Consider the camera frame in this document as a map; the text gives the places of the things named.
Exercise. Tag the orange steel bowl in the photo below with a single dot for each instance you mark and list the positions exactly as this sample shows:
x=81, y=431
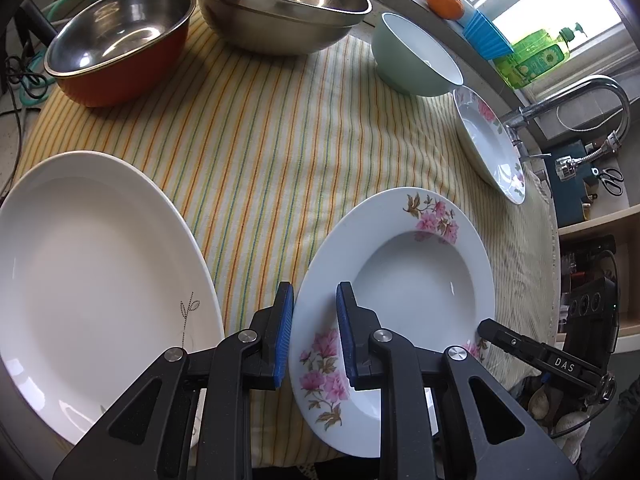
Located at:
x=110, y=30

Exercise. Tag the floral deep plate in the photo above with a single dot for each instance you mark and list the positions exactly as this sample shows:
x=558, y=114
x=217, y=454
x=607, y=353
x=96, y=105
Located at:
x=415, y=285

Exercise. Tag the mint green ceramic bowl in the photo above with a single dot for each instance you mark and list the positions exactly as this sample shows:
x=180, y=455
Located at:
x=400, y=60

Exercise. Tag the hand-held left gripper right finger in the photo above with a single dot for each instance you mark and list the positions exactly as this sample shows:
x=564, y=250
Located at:
x=345, y=340

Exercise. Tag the chrome faucet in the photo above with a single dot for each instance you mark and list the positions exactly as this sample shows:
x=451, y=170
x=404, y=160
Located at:
x=605, y=82

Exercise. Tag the blue silicone cup stack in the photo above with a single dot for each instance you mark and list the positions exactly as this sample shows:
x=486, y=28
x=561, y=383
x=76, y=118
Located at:
x=487, y=37

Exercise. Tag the person's right hand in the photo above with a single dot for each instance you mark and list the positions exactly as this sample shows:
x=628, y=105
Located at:
x=542, y=402

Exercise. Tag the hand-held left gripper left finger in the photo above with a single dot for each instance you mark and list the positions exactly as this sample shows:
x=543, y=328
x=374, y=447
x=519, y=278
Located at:
x=284, y=335

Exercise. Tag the black scissors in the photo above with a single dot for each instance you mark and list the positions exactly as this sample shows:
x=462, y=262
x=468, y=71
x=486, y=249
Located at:
x=610, y=180

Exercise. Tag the large white plate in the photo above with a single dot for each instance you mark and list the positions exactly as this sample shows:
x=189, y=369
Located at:
x=90, y=285

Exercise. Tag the striped yellow cloth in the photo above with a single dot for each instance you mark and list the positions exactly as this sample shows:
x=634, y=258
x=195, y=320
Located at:
x=260, y=160

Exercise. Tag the small floral plate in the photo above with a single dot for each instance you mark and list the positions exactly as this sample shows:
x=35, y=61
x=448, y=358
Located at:
x=487, y=145

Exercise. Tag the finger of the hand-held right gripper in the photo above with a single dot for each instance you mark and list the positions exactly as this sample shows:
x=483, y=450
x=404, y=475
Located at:
x=530, y=347

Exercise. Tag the green dish soap bottle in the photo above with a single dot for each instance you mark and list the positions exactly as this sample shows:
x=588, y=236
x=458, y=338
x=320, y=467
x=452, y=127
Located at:
x=535, y=55

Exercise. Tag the dark green box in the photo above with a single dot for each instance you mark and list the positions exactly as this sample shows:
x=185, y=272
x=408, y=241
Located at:
x=570, y=200

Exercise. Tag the chrome spray head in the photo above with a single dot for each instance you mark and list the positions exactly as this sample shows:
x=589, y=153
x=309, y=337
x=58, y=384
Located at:
x=567, y=165

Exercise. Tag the orange tangerine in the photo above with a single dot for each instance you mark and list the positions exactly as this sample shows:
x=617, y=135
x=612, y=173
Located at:
x=444, y=2

